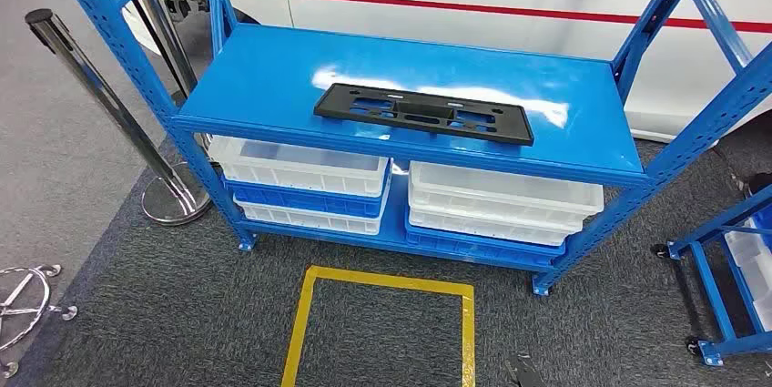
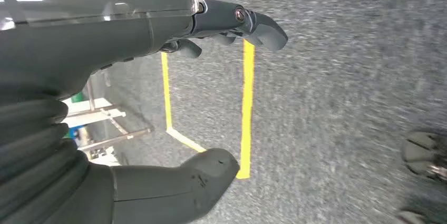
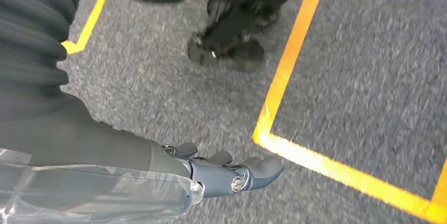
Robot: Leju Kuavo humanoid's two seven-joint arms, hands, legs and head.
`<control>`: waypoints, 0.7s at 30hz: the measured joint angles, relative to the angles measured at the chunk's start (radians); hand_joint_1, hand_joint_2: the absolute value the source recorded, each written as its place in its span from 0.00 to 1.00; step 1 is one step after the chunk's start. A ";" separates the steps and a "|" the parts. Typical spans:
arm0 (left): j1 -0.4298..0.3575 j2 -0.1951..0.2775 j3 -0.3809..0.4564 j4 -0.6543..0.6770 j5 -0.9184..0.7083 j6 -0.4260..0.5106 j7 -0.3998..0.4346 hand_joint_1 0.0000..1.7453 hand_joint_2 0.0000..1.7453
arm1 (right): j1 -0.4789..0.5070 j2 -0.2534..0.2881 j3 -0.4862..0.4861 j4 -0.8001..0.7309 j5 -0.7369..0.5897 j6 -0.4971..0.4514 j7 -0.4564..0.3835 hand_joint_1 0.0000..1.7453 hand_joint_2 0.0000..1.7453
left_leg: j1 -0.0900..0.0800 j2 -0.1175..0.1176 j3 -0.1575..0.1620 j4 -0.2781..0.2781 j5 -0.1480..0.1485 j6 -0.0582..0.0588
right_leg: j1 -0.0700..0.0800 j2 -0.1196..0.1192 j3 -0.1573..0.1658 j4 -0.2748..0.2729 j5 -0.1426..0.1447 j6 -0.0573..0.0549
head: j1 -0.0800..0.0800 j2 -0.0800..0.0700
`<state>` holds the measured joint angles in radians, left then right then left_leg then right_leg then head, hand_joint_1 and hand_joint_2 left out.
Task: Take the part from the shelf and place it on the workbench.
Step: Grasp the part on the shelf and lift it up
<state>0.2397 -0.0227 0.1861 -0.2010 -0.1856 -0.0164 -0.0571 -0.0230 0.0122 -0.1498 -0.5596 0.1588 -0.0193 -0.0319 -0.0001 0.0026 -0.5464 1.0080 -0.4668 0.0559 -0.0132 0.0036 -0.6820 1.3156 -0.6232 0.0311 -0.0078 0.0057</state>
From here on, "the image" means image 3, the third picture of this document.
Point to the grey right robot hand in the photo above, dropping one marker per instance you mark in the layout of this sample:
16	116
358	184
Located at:
87	152

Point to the yellow floor tape square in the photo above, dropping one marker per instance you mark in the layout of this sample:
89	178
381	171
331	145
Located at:
297	41
91	20

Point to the black right robot leg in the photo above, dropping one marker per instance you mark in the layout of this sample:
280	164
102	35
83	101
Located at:
227	30

